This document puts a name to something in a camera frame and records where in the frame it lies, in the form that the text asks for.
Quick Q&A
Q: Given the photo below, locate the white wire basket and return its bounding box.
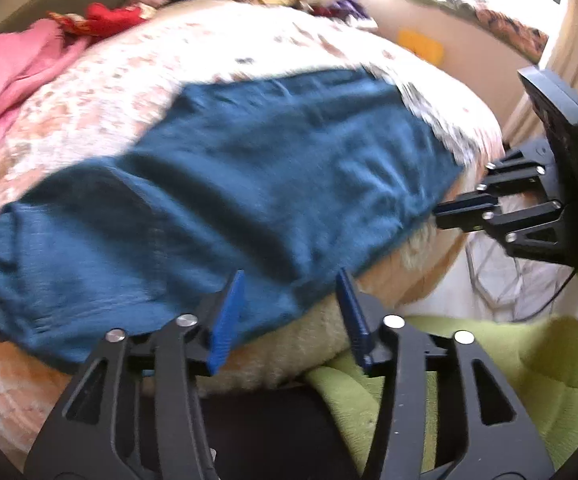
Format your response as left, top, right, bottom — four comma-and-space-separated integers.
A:
466, 232, 574, 323

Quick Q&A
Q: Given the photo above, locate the pink quilt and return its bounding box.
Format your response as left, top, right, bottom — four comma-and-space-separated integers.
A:
0, 18, 89, 142

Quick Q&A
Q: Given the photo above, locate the purple clothes pile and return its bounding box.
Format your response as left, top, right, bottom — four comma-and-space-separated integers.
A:
313, 0, 377, 30

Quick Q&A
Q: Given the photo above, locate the black cable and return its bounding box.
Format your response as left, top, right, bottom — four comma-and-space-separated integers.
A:
510, 266, 578, 323

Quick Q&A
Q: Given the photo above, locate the green garment of person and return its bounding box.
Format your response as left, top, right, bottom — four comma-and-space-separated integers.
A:
306, 318, 578, 479

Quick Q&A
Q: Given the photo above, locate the blue denim pants lace hem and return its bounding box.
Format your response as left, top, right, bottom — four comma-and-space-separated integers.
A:
0, 70, 460, 372

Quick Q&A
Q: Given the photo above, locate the yellow sticky paper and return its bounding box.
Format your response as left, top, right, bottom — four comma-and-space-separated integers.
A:
396, 29, 444, 67

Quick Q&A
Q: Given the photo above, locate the red floral pillow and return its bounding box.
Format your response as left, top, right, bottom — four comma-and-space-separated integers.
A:
47, 2, 155, 39

